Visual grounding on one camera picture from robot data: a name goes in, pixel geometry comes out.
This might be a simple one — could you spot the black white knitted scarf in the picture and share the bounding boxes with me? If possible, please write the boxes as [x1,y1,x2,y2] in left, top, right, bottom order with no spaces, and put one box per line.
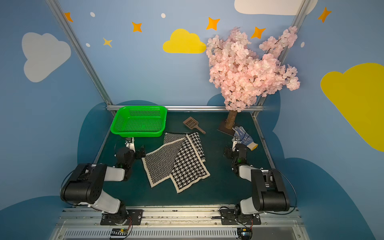
[142,132,211,193]

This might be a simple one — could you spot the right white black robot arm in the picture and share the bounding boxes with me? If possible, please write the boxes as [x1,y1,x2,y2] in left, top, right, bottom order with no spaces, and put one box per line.
[219,144,297,226]

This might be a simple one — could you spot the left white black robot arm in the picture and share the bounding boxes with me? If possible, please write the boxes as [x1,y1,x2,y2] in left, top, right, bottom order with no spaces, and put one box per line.
[60,147,146,226]

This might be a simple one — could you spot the green plastic basket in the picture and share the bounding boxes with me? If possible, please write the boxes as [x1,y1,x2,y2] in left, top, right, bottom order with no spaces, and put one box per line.
[111,106,168,138]

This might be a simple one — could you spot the blue white work glove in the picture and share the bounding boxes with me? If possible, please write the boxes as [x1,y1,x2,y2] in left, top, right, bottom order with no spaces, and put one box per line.
[233,126,258,151]

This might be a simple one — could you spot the brown plastic litter scoop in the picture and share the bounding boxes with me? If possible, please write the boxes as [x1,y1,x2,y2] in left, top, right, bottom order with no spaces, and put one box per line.
[183,117,206,134]

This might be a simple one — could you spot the pink artificial cherry blossom tree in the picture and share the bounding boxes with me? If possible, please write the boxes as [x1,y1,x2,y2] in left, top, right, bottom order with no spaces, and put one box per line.
[206,27,300,135]

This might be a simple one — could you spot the left electronics board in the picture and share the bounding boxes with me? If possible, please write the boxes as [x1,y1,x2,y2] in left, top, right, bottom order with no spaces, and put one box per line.
[109,228,129,240]

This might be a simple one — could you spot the electronics board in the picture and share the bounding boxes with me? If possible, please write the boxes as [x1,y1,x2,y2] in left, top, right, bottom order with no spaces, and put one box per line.
[109,228,129,240]
[237,228,253,240]

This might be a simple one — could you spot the right electronics board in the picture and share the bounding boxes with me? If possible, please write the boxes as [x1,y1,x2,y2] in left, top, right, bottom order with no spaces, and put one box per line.
[237,228,253,240]

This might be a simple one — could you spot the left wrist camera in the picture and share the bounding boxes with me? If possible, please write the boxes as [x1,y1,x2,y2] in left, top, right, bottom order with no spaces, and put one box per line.
[125,138,136,152]

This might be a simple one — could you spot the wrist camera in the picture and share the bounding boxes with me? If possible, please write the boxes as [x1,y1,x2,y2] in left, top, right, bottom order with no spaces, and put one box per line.
[232,137,241,152]
[125,138,136,152]

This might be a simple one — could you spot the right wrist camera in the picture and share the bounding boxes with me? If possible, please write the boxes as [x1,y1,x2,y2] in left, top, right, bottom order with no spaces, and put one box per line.
[232,137,241,152]

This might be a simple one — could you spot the aluminium frame back bar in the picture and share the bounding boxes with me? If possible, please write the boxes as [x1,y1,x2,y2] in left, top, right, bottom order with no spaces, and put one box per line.
[106,104,265,113]

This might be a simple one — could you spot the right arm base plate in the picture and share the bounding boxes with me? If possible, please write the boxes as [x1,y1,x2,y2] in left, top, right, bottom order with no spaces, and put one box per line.
[219,207,262,226]

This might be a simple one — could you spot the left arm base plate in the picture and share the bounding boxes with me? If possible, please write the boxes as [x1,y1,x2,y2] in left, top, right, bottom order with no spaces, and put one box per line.
[100,209,144,226]

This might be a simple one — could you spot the aluminium front rail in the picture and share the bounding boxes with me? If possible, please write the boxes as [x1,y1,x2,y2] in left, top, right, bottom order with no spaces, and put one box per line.
[50,205,310,240]

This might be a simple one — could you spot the right aluminium frame post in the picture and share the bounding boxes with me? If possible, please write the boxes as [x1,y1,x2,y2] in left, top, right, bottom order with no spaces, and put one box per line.
[251,0,312,118]

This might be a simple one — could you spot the aluminium frame post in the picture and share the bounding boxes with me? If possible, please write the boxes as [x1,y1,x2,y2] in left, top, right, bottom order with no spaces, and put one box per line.
[251,0,312,118]
[46,0,113,105]

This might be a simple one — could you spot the left aluminium frame post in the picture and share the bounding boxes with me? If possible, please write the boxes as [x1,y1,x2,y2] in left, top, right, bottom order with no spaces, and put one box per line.
[46,0,113,105]

